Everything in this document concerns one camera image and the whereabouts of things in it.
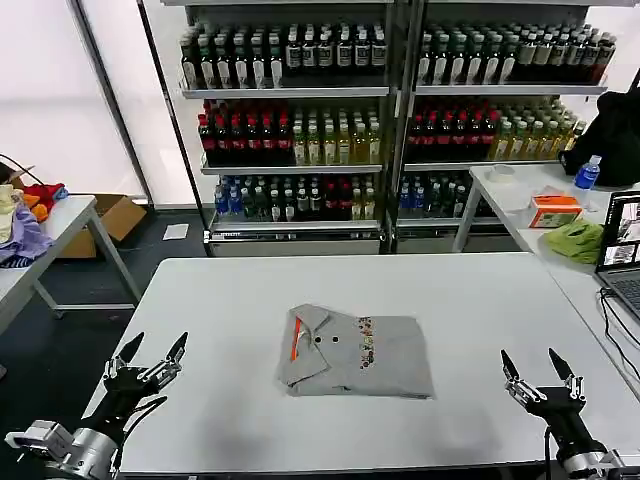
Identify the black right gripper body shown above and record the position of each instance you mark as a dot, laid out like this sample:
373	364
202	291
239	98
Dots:
562	415

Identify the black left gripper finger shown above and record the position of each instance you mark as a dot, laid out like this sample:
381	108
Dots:
167	367
122	362

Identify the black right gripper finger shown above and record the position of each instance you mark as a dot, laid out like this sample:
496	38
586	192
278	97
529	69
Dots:
567	375
515	380

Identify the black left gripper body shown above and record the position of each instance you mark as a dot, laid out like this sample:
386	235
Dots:
120	400

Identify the grey polo shirt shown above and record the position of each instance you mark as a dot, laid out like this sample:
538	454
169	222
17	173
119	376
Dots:
380	362

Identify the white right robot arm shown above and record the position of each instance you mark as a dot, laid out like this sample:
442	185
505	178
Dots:
592	465

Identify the green cloth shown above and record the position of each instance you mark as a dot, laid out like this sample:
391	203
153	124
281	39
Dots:
575	242

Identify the white paper sheet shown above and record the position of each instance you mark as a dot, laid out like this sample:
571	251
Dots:
176	231

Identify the brown cardboard box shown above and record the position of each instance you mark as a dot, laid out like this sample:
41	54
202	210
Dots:
117	220

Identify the grey laptop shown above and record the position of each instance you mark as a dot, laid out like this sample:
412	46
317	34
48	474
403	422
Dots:
622	235

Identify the white side table with clothes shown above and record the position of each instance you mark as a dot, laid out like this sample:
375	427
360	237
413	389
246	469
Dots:
70	220

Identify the purple cloth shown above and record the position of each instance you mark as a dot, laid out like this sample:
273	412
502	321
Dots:
25	235

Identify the orange cardboard box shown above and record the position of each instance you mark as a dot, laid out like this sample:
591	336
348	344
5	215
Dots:
555	210

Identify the white side table with laptop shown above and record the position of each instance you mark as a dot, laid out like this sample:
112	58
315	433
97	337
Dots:
505	200

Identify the red and orange cloth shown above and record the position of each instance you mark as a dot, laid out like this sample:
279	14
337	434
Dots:
45	197

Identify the beige cloth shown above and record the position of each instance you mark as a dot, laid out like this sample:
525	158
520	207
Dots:
7	215

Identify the blue-label water bottle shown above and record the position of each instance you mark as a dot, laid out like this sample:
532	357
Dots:
586	175

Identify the white tape roll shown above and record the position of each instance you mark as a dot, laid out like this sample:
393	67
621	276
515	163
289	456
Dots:
501	173

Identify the black bag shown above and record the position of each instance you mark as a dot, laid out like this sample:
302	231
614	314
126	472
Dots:
615	135

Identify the shelf rack of bottled drinks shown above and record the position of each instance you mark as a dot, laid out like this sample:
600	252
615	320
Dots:
495	120
295	130

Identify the black window frame post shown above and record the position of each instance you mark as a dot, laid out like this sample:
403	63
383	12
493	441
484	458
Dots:
170	115
107	100

